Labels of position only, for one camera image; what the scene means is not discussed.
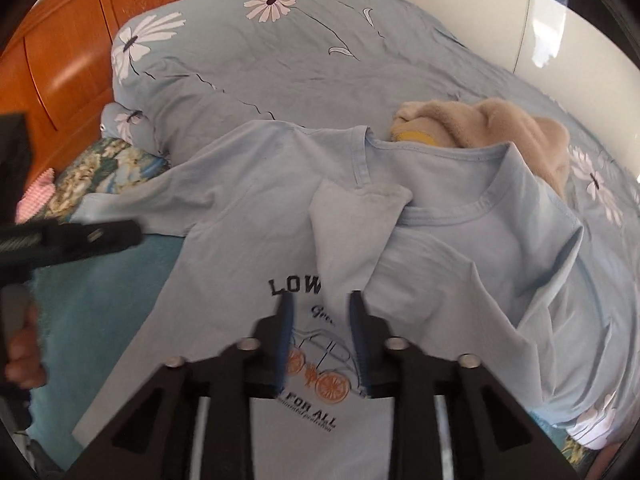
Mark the teal floral bed sheet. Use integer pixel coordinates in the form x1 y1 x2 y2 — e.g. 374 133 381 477
27 137 188 458

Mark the light blue floral quilt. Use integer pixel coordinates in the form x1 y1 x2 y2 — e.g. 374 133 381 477
100 0 640 453

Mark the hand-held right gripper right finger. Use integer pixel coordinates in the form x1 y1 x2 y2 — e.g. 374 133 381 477
348 290 581 480

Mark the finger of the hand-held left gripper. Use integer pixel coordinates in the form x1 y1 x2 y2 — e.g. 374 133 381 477
45 220 143 267

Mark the beige sweater with yellow stripes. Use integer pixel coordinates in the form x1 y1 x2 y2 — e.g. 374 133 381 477
390 100 572 197

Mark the light blue printed t-shirt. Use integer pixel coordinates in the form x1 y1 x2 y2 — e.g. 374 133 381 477
72 120 621 480

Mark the orange wooden headboard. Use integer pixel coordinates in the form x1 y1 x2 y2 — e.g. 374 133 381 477
0 0 336 221

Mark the pink checkered cloth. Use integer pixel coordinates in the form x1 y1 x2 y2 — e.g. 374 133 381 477
14 170 57 224

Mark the person's left hand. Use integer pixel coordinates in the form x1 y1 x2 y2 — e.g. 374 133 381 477
5 305 48 388

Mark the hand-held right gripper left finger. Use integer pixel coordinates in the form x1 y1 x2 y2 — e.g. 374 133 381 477
65 290 296 480

